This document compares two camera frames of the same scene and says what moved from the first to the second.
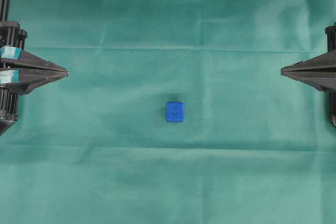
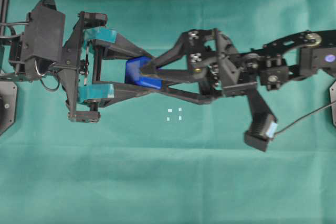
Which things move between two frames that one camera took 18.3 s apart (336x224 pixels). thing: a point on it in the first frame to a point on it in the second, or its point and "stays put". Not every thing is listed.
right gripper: x=318 y=72 to x=208 y=54
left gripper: x=14 y=82 to x=116 y=46
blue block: x=175 y=112 to x=133 y=76
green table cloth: x=256 y=146 stays put
